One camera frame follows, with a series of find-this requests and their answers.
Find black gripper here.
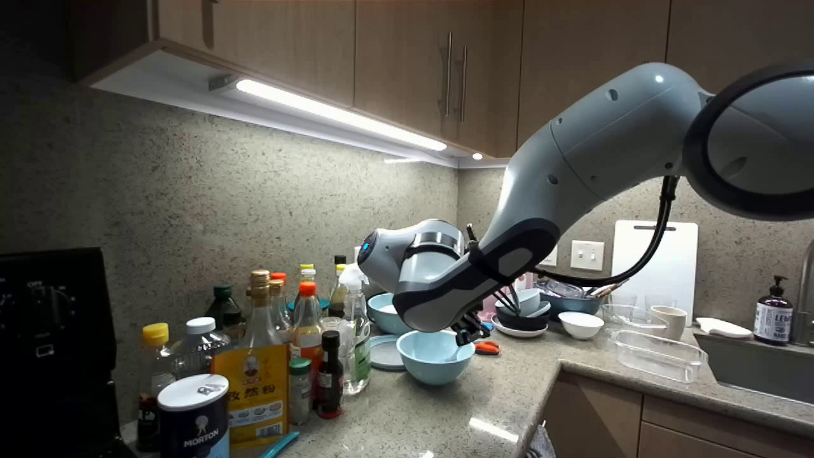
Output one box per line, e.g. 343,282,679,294
453,313,492,346

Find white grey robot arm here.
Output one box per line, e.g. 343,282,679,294
359,62,814,343

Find blue bowl near edge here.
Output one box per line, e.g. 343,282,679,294
398,331,477,387

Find blue bowl with white contents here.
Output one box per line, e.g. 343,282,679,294
369,294,407,336

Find small white bowl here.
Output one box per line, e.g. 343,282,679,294
561,313,605,340

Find blue plate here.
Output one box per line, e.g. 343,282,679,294
369,336,402,369

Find large dark pan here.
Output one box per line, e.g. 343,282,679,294
542,280,605,315

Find white spray bottle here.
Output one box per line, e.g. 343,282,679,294
338,266,371,397

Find small dark sauce bottle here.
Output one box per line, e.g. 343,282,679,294
315,331,343,418

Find orange cap sauce bottle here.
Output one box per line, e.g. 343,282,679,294
293,280,323,368

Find clear glass container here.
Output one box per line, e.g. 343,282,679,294
612,331,708,383

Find white cutting board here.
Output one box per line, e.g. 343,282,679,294
612,219,701,315

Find yellow label oil bottle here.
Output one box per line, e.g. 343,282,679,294
215,271,291,448

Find under cabinet light strip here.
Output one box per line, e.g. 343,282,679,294
234,79,448,153

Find white cap clear bottle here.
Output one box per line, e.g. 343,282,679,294
177,315,230,378

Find white salt canister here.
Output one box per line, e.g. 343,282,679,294
159,374,230,458

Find dark soap dispenser bottle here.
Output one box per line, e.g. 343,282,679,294
753,276,795,346

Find yellow cap bottle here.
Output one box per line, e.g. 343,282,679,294
139,324,174,453

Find black appliance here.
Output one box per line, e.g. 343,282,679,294
0,248,121,458

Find white wall outlet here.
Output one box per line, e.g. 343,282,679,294
570,239,604,271

